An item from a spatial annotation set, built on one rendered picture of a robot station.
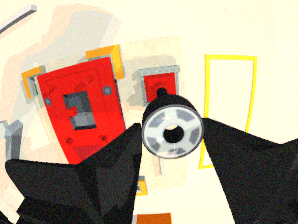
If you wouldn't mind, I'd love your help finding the black and grey wheel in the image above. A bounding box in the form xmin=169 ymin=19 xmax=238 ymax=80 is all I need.
xmin=141 ymin=95 xmax=205 ymax=160

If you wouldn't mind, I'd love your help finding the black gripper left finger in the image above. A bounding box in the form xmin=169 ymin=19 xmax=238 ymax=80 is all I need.
xmin=4 ymin=123 xmax=142 ymax=224

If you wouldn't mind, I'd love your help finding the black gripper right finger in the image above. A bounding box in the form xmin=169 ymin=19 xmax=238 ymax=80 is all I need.
xmin=202 ymin=116 xmax=298 ymax=224

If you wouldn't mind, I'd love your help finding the yellow rectangular outline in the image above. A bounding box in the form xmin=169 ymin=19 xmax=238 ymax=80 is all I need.
xmin=198 ymin=55 xmax=258 ymax=169

